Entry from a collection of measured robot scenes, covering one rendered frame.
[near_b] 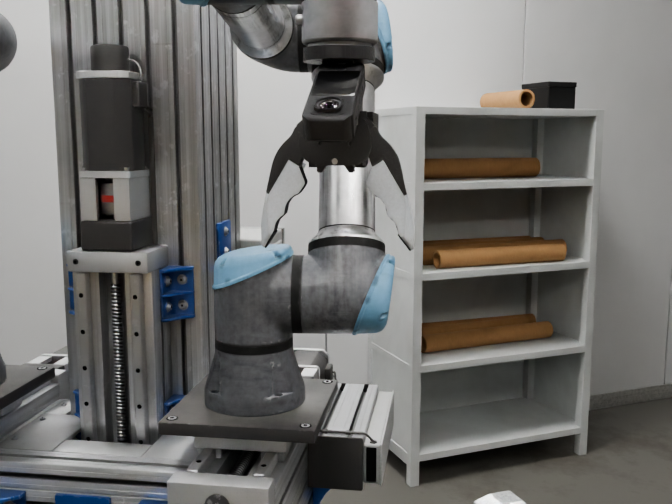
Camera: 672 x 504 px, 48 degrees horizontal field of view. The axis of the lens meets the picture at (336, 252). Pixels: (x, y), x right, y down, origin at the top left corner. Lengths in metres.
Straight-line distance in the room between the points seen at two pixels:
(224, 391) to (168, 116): 0.46
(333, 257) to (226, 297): 0.16
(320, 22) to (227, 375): 0.56
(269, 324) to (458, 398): 2.76
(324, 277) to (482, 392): 2.84
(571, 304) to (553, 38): 1.27
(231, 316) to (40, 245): 2.07
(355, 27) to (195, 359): 0.75
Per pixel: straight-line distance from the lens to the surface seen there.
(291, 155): 0.75
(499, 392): 3.91
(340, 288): 1.06
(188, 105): 1.27
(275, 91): 3.22
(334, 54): 0.74
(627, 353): 4.38
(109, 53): 1.25
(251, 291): 1.07
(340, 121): 0.66
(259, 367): 1.09
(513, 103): 3.34
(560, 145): 3.68
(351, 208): 1.11
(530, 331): 3.55
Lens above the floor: 1.43
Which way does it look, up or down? 9 degrees down
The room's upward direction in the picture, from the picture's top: straight up
